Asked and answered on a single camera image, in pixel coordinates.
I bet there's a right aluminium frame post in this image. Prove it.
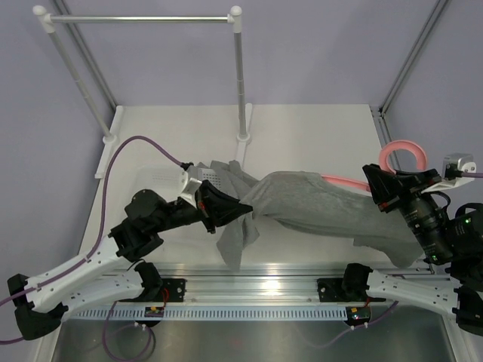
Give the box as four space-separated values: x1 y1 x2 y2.
379 0 451 118

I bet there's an aluminium frame post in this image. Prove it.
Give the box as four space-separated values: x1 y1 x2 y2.
63 23 118 112
379 0 451 118

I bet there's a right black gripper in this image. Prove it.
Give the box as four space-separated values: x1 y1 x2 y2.
361 162 454 262

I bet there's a left aluminium frame post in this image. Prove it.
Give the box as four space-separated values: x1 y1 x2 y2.
63 23 118 112

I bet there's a white plastic basket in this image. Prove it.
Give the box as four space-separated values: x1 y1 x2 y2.
129 166 222 201

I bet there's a pink plastic hanger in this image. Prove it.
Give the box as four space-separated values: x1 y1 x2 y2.
320 139 429 194

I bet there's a white clothes rack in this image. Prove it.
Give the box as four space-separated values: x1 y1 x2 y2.
32 1 253 180

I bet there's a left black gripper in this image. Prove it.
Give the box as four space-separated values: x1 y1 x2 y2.
152 180 253 234

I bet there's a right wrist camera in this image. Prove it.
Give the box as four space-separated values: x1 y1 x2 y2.
425 153 476 192

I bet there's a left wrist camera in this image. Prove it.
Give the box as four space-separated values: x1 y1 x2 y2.
178 166 202 207

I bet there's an aluminium mounting rail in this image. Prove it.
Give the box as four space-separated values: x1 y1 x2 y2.
155 262 347 305

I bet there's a grey t shirt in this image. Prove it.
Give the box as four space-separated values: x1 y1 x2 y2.
209 161 423 271

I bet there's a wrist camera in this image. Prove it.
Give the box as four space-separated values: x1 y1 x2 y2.
178 166 202 207
425 153 476 192

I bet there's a white slotted cable duct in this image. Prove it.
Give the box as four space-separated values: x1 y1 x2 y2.
71 305 347 321

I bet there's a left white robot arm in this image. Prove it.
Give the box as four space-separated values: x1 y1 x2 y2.
8 179 253 341

